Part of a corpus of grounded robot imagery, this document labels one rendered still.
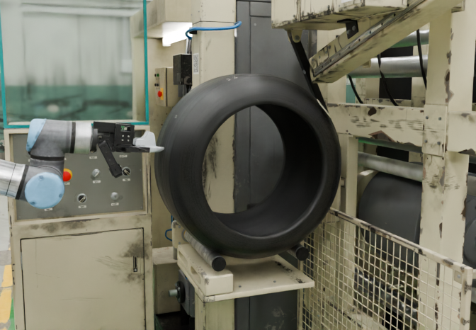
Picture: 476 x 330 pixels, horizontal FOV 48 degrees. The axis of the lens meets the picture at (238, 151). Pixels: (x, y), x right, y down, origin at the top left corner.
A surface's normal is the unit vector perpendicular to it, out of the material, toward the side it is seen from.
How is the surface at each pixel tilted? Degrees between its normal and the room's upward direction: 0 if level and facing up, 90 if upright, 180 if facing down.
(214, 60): 90
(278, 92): 79
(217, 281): 90
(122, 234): 90
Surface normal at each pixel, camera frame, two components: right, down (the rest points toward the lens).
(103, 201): 0.34, 0.12
